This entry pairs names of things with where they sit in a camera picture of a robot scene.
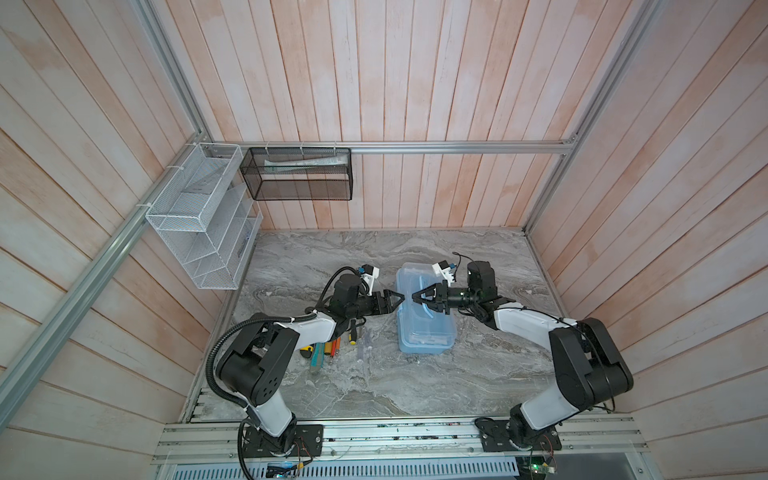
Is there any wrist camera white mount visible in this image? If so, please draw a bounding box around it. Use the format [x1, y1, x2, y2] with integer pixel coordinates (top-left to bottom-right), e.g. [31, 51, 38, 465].
[432, 260, 457, 287]
[358, 264, 379, 296]

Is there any yellow black small screwdriver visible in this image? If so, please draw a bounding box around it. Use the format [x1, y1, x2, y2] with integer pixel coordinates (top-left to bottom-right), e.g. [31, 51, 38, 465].
[348, 325, 358, 345]

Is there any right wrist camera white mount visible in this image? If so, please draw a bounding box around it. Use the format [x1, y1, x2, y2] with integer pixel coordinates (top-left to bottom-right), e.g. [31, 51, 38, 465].
[432, 260, 457, 287]

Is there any blue plastic tool box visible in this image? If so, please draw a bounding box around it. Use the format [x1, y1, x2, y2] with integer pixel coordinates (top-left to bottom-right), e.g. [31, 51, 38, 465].
[396, 263, 457, 354]

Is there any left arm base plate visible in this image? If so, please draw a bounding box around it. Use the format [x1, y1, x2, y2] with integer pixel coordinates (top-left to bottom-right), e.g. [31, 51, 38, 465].
[238, 422, 324, 459]

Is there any clear handled screwdriver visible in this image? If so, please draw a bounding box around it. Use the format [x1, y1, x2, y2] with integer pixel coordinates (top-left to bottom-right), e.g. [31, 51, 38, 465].
[356, 327, 367, 363]

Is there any teal handled tool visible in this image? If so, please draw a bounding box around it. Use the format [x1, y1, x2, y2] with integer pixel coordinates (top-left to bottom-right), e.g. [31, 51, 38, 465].
[310, 343, 325, 374]

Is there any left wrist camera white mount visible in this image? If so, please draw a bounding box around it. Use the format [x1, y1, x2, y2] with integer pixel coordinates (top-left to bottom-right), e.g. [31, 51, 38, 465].
[358, 264, 379, 296]

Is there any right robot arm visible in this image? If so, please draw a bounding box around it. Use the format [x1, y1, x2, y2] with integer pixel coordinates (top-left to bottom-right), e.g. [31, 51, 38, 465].
[412, 261, 634, 450]

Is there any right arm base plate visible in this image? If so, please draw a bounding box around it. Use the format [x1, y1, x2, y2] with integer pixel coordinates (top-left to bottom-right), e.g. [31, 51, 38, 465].
[474, 417, 562, 452]

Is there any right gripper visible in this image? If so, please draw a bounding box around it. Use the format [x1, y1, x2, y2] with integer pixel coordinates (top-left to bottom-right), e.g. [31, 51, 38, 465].
[412, 281, 478, 314]

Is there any black mesh basket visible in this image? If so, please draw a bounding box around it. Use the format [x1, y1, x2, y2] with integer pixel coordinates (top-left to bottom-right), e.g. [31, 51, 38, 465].
[240, 146, 354, 202]

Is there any white wire mesh shelf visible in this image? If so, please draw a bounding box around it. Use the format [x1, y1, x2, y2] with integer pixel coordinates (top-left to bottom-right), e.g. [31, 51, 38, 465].
[146, 143, 263, 290]

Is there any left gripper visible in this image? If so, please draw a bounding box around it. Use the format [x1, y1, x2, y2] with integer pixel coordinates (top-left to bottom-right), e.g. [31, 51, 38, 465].
[346, 289, 405, 318]

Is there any aluminium front rail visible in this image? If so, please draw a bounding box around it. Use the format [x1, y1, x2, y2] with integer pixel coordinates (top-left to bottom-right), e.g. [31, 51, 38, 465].
[151, 412, 650, 465]

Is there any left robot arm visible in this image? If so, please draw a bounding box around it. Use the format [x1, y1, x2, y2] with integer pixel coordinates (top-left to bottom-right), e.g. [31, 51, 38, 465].
[205, 267, 405, 439]

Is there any black corrugated cable hose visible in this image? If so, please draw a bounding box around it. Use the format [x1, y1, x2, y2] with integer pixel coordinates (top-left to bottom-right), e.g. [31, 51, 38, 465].
[205, 266, 361, 480]

